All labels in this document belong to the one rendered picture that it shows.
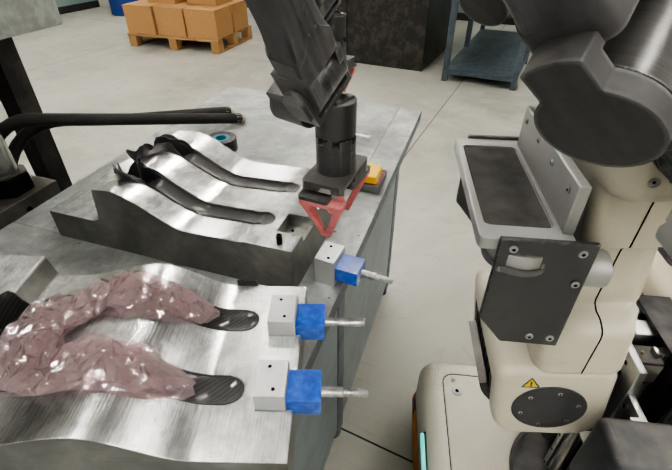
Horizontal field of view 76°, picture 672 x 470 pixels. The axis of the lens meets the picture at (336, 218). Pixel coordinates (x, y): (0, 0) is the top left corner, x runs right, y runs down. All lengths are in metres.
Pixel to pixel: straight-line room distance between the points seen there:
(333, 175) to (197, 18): 4.86
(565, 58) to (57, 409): 0.56
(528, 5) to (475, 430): 1.07
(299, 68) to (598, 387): 0.58
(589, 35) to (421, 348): 1.50
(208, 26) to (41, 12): 4.00
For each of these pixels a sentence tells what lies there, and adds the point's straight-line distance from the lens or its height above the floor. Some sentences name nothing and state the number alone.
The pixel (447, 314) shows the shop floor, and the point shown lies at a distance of 1.84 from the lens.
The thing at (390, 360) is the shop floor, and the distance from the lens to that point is 1.65.
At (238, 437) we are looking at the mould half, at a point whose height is 0.86.
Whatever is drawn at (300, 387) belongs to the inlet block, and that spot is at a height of 0.87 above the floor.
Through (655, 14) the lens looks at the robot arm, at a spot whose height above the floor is 1.28.
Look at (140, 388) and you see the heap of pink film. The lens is 0.56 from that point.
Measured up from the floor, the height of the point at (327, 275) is 0.82.
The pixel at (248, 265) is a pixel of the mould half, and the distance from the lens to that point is 0.74.
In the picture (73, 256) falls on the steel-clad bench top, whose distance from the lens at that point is 0.94.
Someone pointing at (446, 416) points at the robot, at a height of 0.28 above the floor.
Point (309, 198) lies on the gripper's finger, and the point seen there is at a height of 1.00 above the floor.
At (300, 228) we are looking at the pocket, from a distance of 0.77.
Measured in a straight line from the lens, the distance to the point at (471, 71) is 4.38.
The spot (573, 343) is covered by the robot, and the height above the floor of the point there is 0.87.
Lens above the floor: 1.32
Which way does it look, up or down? 36 degrees down
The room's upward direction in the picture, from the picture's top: straight up
